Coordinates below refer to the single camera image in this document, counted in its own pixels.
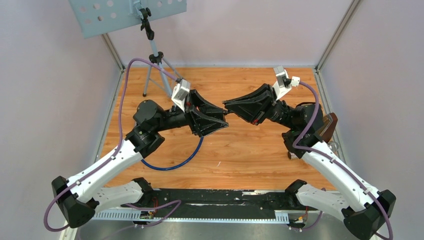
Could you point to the blue cable lock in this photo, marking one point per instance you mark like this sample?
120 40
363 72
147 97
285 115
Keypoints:
182 150

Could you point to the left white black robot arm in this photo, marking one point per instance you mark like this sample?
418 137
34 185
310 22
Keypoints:
85 194

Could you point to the blue music stand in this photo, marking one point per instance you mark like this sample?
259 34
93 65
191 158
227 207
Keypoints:
101 17

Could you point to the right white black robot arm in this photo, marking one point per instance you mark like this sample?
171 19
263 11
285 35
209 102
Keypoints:
303 121

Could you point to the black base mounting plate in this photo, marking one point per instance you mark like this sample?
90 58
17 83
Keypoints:
223 203

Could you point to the brown wooden metronome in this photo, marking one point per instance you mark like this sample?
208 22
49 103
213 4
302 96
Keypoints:
326 132

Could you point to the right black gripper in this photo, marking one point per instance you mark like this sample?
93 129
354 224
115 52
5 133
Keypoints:
253 106

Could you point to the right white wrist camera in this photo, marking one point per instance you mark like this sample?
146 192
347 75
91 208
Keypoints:
284 82

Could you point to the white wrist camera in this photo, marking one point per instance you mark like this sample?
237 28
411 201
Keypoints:
180 93
284 82

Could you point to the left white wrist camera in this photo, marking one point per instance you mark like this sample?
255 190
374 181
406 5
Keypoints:
180 93

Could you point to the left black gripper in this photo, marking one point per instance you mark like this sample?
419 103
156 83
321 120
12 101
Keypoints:
199 126

